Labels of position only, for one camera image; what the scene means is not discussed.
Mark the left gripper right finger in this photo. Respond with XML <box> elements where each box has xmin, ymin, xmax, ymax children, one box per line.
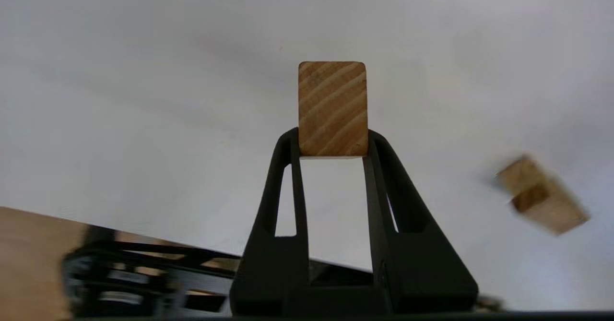
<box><xmin>362</xmin><ymin>129</ymin><xmax>480</xmax><ymax>315</ymax></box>

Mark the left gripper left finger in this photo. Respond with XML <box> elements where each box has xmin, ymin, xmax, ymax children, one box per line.
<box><xmin>230</xmin><ymin>128</ymin><xmax>310</xmax><ymax>318</ymax></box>

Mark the arched wooden building block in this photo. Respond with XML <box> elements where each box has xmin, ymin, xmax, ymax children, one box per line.
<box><xmin>494</xmin><ymin>155</ymin><xmax>552</xmax><ymax>198</ymax></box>

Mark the rectangular wooden building block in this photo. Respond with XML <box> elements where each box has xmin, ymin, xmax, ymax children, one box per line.
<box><xmin>510</xmin><ymin>177</ymin><xmax>591</xmax><ymax>237</ymax></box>

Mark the triangular wooden building block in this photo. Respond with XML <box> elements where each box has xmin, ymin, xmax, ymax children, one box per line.
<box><xmin>298</xmin><ymin>61</ymin><xmax>369</xmax><ymax>158</ymax></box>

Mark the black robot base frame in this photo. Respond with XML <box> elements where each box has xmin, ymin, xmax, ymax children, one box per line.
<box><xmin>61</xmin><ymin>224</ymin><xmax>375</xmax><ymax>319</ymax></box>

